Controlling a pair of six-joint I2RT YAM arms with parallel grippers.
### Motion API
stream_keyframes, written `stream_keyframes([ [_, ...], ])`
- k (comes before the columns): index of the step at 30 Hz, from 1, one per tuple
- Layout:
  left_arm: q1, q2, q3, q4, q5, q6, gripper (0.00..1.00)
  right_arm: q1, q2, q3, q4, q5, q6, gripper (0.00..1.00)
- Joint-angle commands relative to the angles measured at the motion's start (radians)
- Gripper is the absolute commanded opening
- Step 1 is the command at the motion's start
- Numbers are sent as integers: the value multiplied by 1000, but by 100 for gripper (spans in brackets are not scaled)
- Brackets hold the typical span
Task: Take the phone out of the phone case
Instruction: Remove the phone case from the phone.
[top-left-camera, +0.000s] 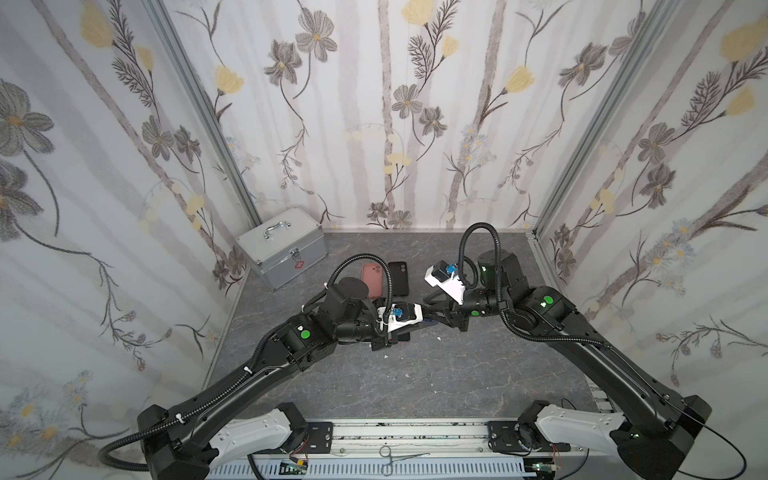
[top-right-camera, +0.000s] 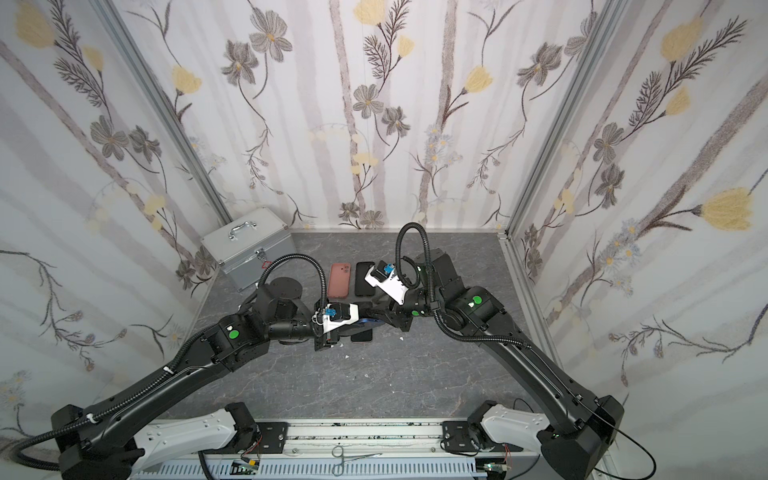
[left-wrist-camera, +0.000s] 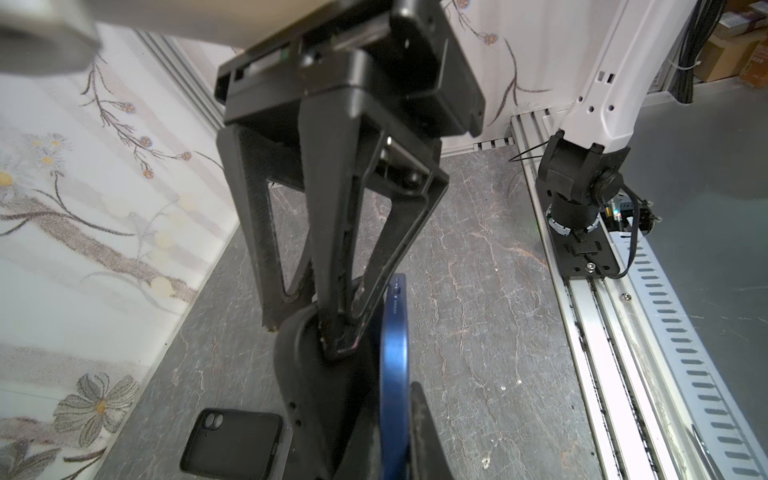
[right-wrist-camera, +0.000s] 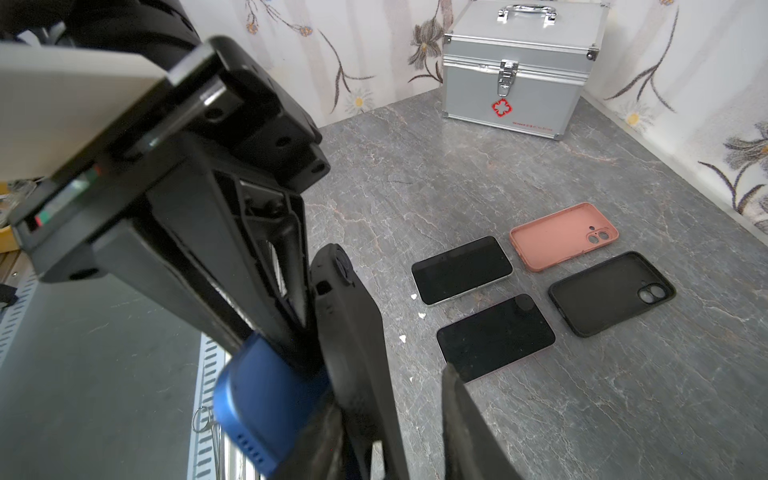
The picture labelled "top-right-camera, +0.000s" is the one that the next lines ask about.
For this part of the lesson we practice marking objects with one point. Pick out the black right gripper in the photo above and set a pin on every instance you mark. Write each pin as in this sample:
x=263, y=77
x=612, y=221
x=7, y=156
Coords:
x=393, y=312

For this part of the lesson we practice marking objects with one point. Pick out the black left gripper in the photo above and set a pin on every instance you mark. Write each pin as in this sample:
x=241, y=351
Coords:
x=330, y=335

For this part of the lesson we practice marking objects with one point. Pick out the black phone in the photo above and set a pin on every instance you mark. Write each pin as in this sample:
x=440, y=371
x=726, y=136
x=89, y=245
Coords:
x=369, y=322
x=362, y=337

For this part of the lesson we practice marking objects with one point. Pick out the black phone case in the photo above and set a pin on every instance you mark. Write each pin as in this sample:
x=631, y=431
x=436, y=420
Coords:
x=361, y=286

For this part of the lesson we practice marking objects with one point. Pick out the pink phone case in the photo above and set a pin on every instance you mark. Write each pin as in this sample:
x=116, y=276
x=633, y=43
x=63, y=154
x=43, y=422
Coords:
x=339, y=280

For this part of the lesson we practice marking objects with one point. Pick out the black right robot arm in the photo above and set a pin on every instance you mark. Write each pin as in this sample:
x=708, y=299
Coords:
x=578, y=427

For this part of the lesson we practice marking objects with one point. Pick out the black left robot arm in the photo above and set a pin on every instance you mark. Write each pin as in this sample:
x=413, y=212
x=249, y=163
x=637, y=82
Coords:
x=99, y=442

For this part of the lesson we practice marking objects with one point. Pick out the silver aluminium case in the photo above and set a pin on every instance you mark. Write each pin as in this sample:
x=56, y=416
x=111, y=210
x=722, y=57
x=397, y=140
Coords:
x=247, y=246

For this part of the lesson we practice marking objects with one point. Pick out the metal forceps scissors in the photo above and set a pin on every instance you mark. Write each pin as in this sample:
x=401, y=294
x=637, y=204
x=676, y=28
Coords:
x=338, y=452

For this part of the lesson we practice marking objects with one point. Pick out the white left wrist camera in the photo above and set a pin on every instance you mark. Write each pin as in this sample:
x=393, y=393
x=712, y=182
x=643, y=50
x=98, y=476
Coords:
x=339, y=314

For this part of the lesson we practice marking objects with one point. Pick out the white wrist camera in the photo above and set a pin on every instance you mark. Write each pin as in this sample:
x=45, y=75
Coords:
x=339, y=314
x=383, y=276

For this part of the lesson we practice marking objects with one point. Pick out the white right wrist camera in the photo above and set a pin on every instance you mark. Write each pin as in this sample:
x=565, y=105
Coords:
x=383, y=276

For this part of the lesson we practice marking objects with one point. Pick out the white perforated cable tray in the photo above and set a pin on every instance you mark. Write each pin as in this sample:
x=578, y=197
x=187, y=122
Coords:
x=372, y=468

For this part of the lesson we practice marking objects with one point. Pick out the aluminium corner frame post left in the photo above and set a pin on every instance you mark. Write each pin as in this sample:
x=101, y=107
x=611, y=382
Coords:
x=113, y=24

